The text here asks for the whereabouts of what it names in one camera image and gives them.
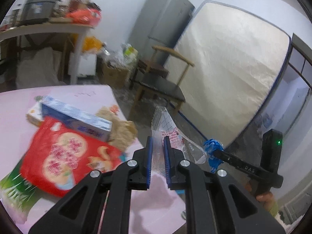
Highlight brown paper napkin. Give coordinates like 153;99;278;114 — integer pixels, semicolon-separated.
96;105;137;152

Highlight clear plastic wrapper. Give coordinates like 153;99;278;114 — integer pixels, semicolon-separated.
151;106;206;176

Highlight blue white toothpaste box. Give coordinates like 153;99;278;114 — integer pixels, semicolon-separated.
40;95;113;142

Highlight red snack bag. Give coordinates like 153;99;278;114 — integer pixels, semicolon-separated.
20;117;125;197

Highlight cardboard box with trash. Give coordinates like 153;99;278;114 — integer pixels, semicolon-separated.
97;43;138;89

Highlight person's right hand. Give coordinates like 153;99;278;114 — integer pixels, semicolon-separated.
256;191;279;217

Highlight wooden chair black seat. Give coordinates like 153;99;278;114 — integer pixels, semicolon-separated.
131;45;195;115

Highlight white mattress blue trim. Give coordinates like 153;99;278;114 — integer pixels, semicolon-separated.
175;1;290;146

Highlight green plastic bottle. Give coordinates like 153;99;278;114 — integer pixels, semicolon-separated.
1;165;40;213

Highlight yellow white small box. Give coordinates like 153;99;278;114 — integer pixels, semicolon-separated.
27;102;43;127

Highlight grey refrigerator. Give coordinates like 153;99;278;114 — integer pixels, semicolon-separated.
128;0;195;60

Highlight yellow plastic bag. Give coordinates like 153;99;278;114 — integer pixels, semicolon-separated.
80;36;103;54

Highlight white side table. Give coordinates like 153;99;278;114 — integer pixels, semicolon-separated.
1;23;94;85

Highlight orange red snack bags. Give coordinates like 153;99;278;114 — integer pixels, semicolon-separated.
66;0;102;27

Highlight grey rice cooker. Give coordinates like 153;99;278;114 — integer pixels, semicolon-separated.
19;0;59;25

